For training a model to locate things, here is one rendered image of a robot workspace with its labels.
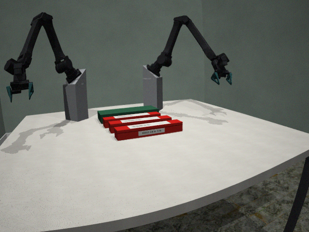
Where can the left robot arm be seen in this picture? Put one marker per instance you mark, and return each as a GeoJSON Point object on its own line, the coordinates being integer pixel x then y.
{"type": "Point", "coordinates": [218, 62]}

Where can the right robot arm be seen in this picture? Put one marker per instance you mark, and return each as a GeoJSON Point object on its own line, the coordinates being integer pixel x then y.
{"type": "Point", "coordinates": [18, 68]}

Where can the white welding electrode box with red edges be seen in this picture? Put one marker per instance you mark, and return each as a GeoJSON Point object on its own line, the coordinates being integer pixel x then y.
{"type": "Point", "coordinates": [147, 129]}

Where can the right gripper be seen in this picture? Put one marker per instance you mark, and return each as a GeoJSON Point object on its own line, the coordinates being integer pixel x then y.
{"type": "Point", "coordinates": [17, 86]}

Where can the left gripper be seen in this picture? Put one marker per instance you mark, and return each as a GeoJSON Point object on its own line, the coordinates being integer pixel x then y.
{"type": "Point", "coordinates": [222, 73]}

